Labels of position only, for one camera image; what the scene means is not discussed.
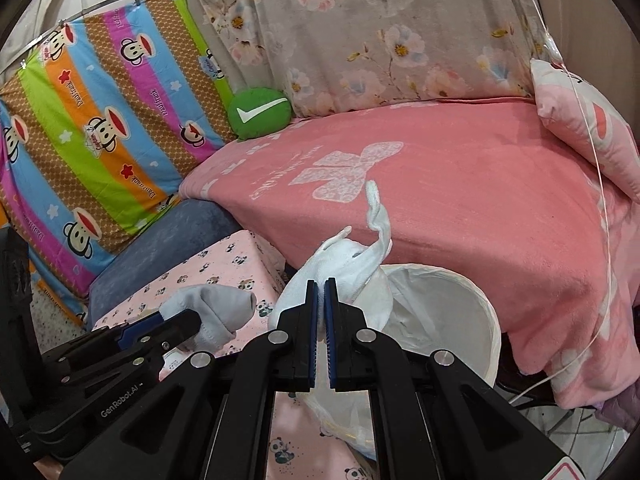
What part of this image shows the pink panda print mat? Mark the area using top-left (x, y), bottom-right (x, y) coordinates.
top-left (92, 230), bottom-right (391, 480)

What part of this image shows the white round basket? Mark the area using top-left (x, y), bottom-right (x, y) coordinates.
top-left (300, 262), bottom-right (502, 461)

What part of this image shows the white cloth with straps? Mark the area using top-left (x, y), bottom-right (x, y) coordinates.
top-left (270, 180), bottom-right (396, 333)

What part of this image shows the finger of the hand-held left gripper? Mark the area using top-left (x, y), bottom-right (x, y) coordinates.
top-left (90, 316), bottom-right (169, 345)
top-left (42, 308), bottom-right (203, 387)

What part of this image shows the pink blanket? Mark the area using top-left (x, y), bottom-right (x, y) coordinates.
top-left (179, 97), bottom-right (640, 408)

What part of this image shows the lilac quilted cloth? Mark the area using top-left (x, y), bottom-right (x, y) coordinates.
top-left (597, 385), bottom-right (640, 433)

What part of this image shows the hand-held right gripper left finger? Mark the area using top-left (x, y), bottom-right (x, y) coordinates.
top-left (65, 280), bottom-right (321, 480)

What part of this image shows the grey floral sheet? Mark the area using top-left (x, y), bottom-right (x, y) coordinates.
top-left (195, 0), bottom-right (551, 118)

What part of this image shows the grey sock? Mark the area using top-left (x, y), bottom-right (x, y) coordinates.
top-left (160, 282), bottom-right (258, 352)

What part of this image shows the metal rod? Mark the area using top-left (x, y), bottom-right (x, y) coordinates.
top-left (0, 0), bottom-right (198, 76)

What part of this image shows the striped monkey print cloth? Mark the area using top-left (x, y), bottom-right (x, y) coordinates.
top-left (0, 0), bottom-right (236, 331)

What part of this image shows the green round cushion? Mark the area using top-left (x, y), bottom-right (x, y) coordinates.
top-left (227, 87), bottom-right (292, 141)

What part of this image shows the translucent plastic bag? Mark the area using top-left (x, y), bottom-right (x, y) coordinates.
top-left (302, 385), bottom-right (382, 463)

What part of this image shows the pink printed pillow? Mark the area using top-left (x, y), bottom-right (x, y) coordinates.
top-left (530, 57), bottom-right (640, 206)

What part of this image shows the thin white cable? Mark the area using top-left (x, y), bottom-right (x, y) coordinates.
top-left (505, 0), bottom-right (617, 406)

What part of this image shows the blue-grey cushion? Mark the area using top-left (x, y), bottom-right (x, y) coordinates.
top-left (89, 199), bottom-right (241, 318)

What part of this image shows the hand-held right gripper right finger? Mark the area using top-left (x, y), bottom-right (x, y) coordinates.
top-left (324, 277), bottom-right (576, 480)

